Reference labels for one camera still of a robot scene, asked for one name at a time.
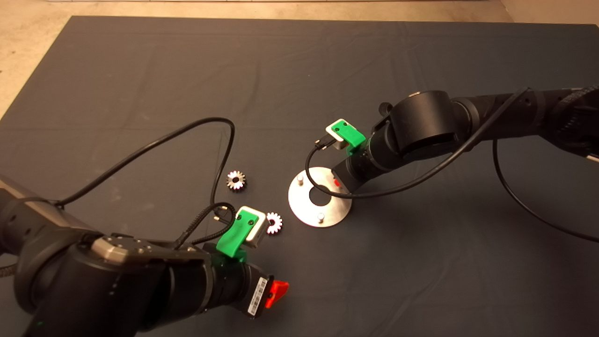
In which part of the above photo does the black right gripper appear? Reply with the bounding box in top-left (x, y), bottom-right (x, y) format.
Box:
top-left (332, 133), bottom-right (398, 195)

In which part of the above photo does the green right camera mount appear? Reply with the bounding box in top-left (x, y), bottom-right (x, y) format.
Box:
top-left (331, 120), bottom-right (366, 155)

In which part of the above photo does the green left camera mount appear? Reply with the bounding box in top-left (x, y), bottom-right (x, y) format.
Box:
top-left (216, 210), bottom-right (253, 263)

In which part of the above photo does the braided black arm cable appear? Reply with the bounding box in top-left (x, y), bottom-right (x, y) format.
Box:
top-left (175, 202), bottom-right (237, 249)
top-left (557, 86), bottom-right (599, 123)

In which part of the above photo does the braided black right arm cable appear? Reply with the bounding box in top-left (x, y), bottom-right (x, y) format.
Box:
top-left (557, 86), bottom-right (599, 123)

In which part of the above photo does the shiny steel planetary gear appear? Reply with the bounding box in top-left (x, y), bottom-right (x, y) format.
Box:
top-left (264, 212), bottom-right (284, 234)
top-left (226, 170), bottom-right (247, 191)

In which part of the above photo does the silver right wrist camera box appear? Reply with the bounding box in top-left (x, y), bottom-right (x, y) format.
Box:
top-left (325, 118), bottom-right (354, 150)

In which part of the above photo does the braided black left arm cable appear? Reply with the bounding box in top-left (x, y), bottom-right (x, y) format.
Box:
top-left (175, 202), bottom-right (237, 249)

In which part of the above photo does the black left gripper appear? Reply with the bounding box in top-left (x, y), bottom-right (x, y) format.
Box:
top-left (208, 255), bottom-right (290, 320)

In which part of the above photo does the round metal carrier plate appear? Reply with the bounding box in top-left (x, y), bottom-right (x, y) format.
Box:
top-left (288, 167), bottom-right (352, 228)

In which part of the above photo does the thin black left camera cable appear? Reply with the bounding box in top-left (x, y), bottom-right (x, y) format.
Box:
top-left (54, 117), bottom-right (236, 220)

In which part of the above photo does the dark grey table cloth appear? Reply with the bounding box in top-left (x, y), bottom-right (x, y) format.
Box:
top-left (0, 17), bottom-right (599, 337)

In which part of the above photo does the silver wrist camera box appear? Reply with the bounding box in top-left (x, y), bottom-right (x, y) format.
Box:
top-left (239, 206), bottom-right (268, 249)
top-left (325, 118), bottom-right (354, 150)

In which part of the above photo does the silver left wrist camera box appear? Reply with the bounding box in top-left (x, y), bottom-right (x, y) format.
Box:
top-left (239, 206), bottom-right (268, 249)

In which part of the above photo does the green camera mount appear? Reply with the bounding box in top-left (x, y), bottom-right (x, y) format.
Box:
top-left (331, 120), bottom-right (366, 155)
top-left (216, 210), bottom-right (253, 263)

